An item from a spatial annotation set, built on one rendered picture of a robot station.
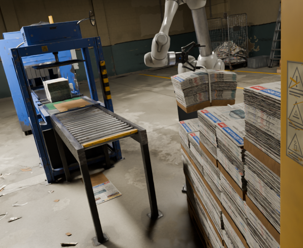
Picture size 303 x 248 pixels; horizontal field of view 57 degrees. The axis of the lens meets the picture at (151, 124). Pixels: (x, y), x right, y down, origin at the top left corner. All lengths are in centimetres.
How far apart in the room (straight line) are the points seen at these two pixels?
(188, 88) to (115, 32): 966
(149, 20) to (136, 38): 92
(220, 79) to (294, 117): 159
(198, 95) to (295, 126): 156
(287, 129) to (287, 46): 11
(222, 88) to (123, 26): 980
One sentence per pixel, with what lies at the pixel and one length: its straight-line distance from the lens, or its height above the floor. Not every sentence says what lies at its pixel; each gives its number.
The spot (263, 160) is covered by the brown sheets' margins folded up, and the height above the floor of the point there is 108.
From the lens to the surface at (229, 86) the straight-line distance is 200.
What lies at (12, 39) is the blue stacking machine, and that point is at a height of 173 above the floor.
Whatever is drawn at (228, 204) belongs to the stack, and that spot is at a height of 71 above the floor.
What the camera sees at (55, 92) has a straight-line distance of 406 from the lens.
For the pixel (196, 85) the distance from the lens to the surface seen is 191.
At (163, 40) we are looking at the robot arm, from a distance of 177.
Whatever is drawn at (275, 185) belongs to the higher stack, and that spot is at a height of 103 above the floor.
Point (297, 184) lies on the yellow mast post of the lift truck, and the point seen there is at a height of 128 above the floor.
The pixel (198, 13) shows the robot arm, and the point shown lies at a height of 159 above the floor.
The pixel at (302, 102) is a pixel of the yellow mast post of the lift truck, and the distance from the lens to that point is 38.
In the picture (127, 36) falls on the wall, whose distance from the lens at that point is 1162.
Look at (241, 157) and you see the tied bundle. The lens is 109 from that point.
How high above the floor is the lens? 150
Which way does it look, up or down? 18 degrees down
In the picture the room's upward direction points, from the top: 8 degrees counter-clockwise
